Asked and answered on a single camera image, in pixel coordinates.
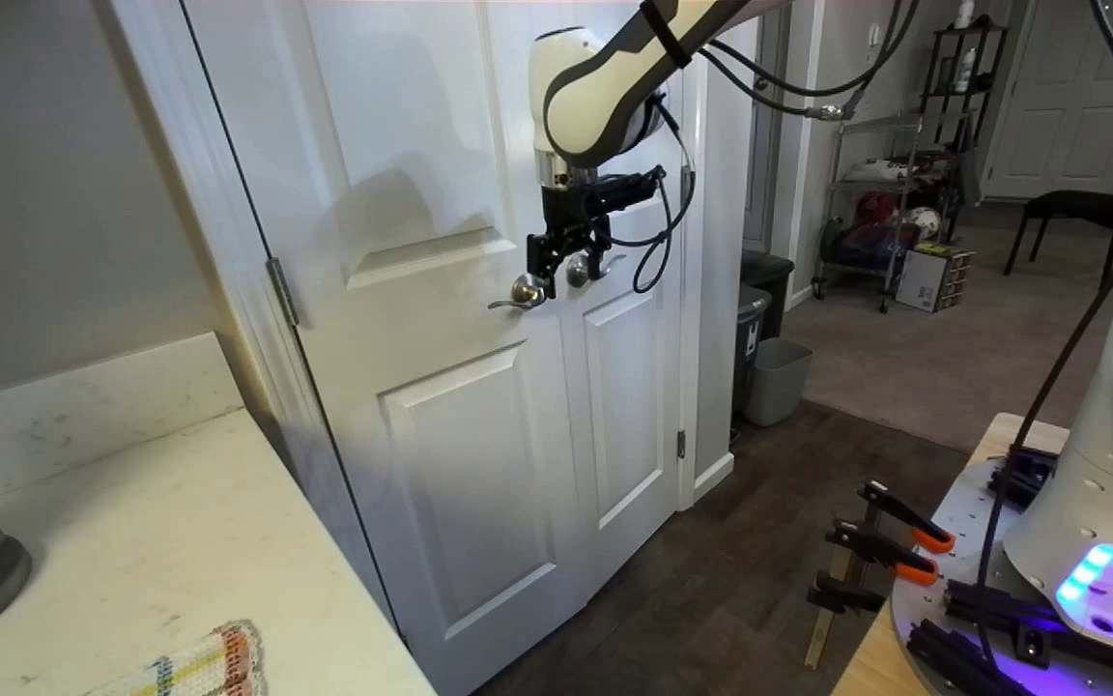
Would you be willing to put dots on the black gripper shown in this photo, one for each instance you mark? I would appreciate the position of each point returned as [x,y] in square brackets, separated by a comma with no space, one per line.
[578,214]

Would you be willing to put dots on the white panel door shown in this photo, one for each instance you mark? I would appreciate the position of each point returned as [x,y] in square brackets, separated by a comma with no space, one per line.
[453,487]
[629,386]

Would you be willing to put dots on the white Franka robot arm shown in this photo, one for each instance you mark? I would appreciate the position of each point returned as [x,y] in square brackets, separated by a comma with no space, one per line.
[597,98]

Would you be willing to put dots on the dark metal door hinge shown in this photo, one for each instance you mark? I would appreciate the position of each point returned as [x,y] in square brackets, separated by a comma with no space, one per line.
[683,446]
[285,292]

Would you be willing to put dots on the white room door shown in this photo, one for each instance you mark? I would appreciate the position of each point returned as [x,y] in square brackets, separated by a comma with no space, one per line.
[1074,91]

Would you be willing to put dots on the black trash bin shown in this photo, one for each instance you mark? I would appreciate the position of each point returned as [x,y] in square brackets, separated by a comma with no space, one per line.
[772,274]

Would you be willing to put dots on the grey trash bin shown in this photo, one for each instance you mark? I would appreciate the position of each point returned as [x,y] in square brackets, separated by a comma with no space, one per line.
[778,384]

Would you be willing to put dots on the white cardboard box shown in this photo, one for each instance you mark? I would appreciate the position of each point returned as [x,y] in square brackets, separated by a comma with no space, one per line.
[928,274]

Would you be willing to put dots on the black orange spring clamp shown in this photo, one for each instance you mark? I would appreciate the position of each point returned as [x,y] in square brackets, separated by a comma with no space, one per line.
[908,506]
[881,546]

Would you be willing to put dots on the black shelf rack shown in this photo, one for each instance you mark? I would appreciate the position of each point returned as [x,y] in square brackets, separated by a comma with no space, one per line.
[964,80]

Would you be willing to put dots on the white kitchen counter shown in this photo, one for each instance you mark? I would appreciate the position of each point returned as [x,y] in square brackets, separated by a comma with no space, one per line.
[172,542]

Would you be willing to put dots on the black connector block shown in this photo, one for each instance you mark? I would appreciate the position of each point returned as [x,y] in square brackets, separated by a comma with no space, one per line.
[1024,478]

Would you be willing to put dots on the black chair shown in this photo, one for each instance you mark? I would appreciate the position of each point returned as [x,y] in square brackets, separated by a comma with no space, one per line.
[1074,206]

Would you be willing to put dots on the light wooden robot table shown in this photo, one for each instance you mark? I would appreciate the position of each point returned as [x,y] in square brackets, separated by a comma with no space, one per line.
[870,670]

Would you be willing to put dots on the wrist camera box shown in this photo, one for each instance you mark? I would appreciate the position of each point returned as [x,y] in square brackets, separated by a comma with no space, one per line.
[636,188]

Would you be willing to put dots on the grey metal base plate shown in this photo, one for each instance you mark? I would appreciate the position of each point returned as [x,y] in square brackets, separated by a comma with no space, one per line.
[969,515]

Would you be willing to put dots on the black mounting bracket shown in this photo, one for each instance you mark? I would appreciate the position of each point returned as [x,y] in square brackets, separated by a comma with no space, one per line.
[1033,625]
[955,660]

